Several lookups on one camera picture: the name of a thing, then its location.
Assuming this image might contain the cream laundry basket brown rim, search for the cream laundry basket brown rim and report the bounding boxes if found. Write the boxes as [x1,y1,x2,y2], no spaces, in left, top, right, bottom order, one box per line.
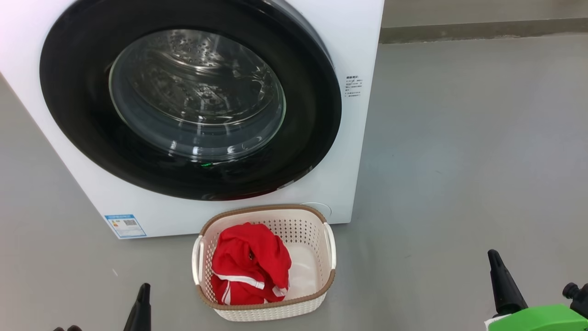
[192,204,337,322]

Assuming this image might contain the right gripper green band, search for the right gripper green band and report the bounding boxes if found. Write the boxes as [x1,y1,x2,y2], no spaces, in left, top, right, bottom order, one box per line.
[485,249,588,331]

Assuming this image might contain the red garment white stripes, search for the red garment white stripes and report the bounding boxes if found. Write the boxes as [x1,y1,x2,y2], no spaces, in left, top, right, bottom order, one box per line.
[211,223,293,306]

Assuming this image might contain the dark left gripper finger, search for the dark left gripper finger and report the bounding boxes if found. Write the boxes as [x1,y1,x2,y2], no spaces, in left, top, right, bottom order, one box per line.
[123,283,153,331]

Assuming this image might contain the black round glass washer door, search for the black round glass washer door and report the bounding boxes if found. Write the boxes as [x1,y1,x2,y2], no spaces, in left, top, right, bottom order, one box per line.
[39,0,343,202]

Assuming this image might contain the white front-load washing machine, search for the white front-load washing machine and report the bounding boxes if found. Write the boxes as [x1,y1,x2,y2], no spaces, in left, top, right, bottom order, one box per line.
[0,0,385,240]

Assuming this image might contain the blue energy label sticker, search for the blue energy label sticker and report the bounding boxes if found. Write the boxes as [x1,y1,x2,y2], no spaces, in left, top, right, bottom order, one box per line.
[104,214,147,239]

